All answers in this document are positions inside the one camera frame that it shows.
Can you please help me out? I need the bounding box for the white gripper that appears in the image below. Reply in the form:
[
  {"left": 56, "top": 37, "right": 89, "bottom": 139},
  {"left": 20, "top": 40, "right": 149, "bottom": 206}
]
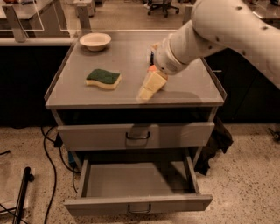
[{"left": 137, "top": 38, "right": 187, "bottom": 101}]

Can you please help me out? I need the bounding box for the green and yellow sponge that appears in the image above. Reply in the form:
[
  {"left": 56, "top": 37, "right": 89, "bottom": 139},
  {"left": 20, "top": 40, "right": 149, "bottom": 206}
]
[{"left": 86, "top": 69, "right": 122, "bottom": 90}]

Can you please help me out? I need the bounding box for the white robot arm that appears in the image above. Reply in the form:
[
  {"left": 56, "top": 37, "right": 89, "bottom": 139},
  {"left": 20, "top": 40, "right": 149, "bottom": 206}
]
[{"left": 138, "top": 0, "right": 280, "bottom": 101}]

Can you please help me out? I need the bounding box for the closed upper drawer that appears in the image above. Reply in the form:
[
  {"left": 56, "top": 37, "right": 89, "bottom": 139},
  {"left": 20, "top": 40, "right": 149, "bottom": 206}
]
[{"left": 58, "top": 122, "right": 214, "bottom": 151}]

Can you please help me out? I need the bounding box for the grey drawer cabinet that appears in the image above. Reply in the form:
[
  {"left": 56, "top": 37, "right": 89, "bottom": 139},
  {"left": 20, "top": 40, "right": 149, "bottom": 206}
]
[{"left": 44, "top": 29, "right": 228, "bottom": 217}]

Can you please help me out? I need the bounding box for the open middle drawer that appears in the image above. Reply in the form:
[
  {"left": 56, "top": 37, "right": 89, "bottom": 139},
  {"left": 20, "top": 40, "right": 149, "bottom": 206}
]
[{"left": 65, "top": 154, "right": 213, "bottom": 216}]

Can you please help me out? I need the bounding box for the orange fruit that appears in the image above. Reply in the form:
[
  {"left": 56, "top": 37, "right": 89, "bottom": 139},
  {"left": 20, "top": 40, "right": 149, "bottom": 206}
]
[{"left": 148, "top": 65, "right": 168, "bottom": 88}]

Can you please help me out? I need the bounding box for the black office chair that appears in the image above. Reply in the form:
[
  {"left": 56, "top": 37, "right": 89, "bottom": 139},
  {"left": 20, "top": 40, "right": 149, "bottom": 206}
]
[{"left": 147, "top": 0, "right": 180, "bottom": 18}]

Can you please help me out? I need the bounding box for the white bowl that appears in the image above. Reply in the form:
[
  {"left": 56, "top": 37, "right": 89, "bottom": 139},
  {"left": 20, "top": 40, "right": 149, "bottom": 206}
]
[{"left": 80, "top": 33, "right": 111, "bottom": 52}]

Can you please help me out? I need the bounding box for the black cloth behind cabinet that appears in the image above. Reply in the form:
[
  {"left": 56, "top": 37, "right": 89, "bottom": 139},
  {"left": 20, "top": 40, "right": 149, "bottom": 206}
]
[{"left": 194, "top": 116, "right": 233, "bottom": 175}]

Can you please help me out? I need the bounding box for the grey background desk left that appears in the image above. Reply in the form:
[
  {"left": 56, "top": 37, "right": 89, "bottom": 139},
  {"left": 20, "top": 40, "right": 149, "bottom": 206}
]
[{"left": 11, "top": 0, "right": 70, "bottom": 38}]

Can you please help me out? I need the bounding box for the grey background desk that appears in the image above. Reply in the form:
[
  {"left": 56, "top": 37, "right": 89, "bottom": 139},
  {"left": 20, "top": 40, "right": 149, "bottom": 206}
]
[
  {"left": 11, "top": 0, "right": 70, "bottom": 38},
  {"left": 248, "top": 0, "right": 280, "bottom": 19}
]

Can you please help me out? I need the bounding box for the grey background desk right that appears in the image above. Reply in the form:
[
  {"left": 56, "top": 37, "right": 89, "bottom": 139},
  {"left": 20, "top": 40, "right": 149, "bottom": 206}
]
[{"left": 248, "top": 0, "right": 280, "bottom": 19}]

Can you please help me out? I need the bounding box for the clear acrylic barrier panel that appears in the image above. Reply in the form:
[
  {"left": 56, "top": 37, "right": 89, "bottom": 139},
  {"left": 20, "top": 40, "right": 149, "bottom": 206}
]
[{"left": 0, "top": 0, "right": 191, "bottom": 45}]

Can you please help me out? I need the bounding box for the black stand leg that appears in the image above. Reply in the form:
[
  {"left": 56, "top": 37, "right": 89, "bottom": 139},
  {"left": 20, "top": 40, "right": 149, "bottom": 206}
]
[{"left": 12, "top": 166, "right": 34, "bottom": 224}]

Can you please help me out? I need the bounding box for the black cable on floor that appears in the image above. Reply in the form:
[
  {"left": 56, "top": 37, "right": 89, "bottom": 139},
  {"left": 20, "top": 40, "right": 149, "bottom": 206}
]
[{"left": 39, "top": 125, "right": 81, "bottom": 224}]

